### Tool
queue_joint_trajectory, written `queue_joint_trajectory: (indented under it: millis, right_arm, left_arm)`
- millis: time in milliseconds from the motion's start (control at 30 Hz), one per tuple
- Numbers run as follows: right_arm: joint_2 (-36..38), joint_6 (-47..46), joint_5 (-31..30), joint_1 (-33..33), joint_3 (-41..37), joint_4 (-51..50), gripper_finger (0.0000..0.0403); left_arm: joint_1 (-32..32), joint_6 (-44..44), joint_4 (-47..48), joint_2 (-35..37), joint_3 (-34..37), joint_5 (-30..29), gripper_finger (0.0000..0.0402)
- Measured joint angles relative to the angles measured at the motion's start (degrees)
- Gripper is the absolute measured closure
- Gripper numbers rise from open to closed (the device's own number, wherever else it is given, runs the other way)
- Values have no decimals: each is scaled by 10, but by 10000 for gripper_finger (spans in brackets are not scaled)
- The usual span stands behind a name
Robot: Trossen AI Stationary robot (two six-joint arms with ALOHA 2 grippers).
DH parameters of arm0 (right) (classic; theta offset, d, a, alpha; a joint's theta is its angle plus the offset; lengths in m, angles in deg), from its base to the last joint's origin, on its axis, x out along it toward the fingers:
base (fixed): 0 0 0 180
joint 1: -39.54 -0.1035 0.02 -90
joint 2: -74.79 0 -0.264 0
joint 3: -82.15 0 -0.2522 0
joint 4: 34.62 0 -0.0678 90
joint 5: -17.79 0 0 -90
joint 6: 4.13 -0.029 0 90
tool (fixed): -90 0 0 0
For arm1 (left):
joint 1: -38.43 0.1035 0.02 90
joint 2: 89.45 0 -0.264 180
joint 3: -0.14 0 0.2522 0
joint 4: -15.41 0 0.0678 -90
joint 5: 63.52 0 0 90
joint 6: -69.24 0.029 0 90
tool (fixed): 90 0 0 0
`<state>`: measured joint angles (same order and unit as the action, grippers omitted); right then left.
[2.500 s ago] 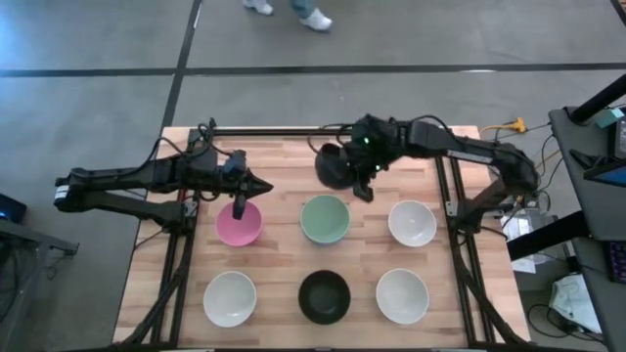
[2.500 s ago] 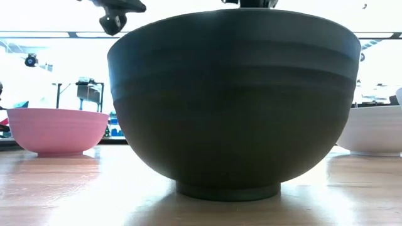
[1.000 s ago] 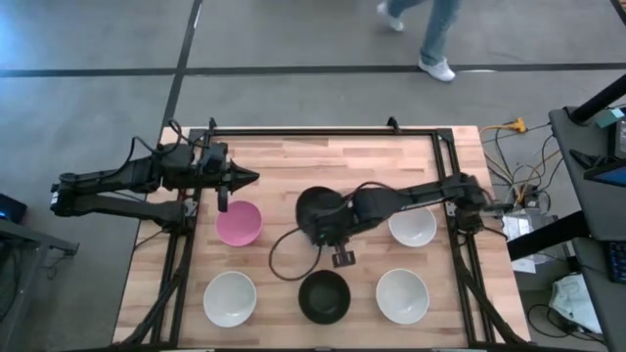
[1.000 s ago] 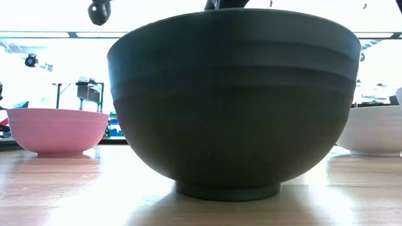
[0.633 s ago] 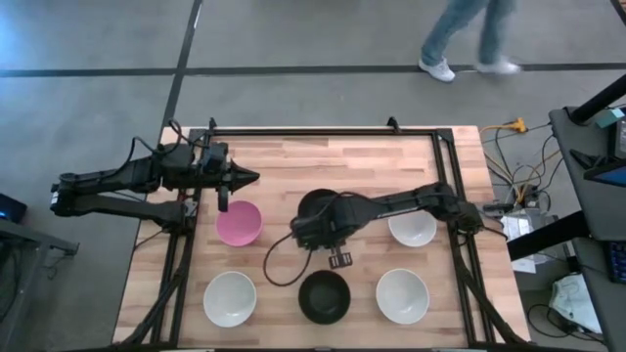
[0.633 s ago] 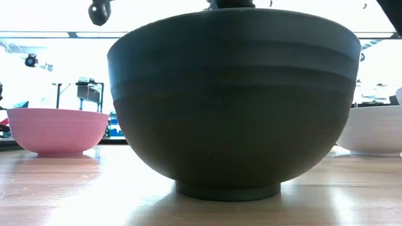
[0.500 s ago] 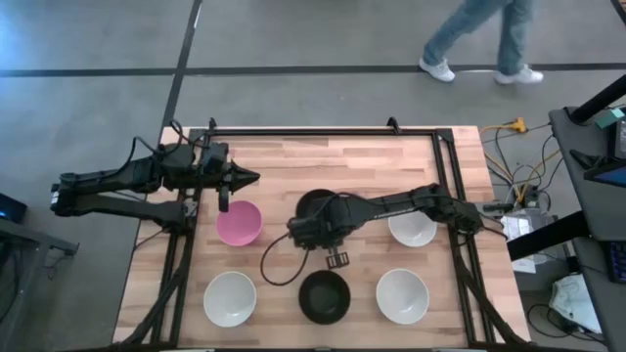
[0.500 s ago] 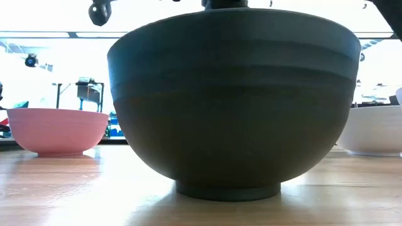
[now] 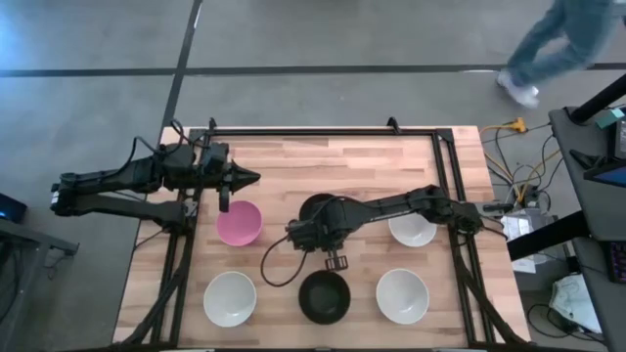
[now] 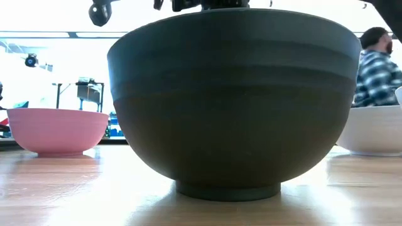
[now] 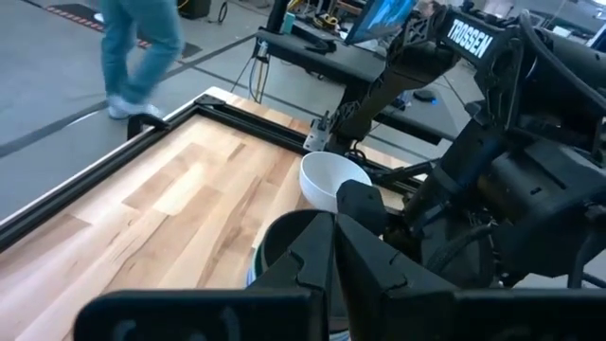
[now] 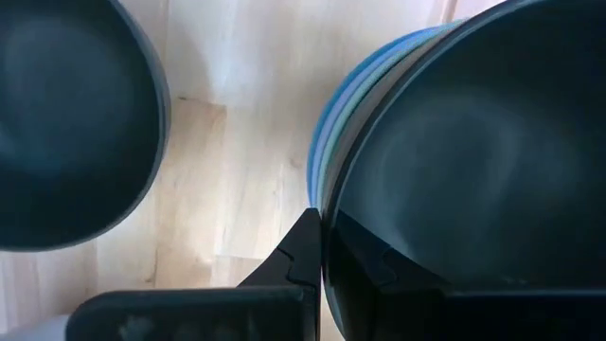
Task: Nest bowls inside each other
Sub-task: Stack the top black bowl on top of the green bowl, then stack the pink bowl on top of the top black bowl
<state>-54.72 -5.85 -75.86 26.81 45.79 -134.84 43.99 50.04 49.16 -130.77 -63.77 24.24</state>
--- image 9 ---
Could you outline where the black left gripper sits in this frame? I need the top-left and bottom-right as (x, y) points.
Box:
(198, 141), (262, 214)

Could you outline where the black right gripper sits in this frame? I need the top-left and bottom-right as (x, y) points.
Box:
(286, 218), (350, 274)

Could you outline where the black bowl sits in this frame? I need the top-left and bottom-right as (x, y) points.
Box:
(298, 193), (338, 222)
(297, 269), (352, 326)

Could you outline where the pink bowl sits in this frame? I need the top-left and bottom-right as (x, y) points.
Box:
(215, 199), (264, 247)

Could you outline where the white bowl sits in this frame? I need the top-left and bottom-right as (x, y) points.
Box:
(387, 212), (438, 248)
(202, 271), (258, 329)
(375, 267), (430, 326)

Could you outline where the white paper sheet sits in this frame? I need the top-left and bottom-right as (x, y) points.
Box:
(501, 214), (538, 275)

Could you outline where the black diagonal support bar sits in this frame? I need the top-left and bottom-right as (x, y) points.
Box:
(506, 210), (588, 261)

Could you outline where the grey side bench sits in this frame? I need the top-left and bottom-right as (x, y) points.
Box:
(0, 217), (80, 268)

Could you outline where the black device with blue light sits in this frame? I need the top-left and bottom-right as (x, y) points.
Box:
(0, 193), (28, 225)

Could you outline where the crumpled white paper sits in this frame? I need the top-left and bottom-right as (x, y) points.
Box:
(548, 273), (603, 334)

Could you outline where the person's white shoe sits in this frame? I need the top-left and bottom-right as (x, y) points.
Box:
(496, 67), (541, 110)

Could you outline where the dark grey desk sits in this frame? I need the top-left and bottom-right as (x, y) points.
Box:
(548, 105), (626, 352)

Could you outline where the black keyboard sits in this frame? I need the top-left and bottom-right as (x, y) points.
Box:
(605, 242), (626, 285)

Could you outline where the tablet with blue screen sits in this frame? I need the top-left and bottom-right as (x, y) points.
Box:
(569, 149), (626, 190)

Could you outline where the black pole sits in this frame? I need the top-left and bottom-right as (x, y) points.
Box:
(569, 72), (626, 124)

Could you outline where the teal small box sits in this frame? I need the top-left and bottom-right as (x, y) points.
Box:
(595, 108), (626, 129)

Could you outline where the person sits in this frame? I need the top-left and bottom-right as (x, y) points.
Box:
(496, 0), (626, 110)

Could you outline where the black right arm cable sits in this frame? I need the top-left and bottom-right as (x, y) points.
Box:
(259, 233), (310, 288)

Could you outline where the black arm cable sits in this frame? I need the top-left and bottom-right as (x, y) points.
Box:
(259, 233), (310, 288)
(127, 118), (206, 163)

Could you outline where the black metal table frame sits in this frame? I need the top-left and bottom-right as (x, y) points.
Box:
(114, 116), (532, 349)

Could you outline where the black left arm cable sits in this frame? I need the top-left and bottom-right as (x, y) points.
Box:
(127, 118), (206, 163)

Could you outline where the yellow cable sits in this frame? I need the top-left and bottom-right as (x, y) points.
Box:
(480, 122), (563, 197)

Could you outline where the black floor cable bundle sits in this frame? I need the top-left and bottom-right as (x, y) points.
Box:
(486, 129), (566, 199)

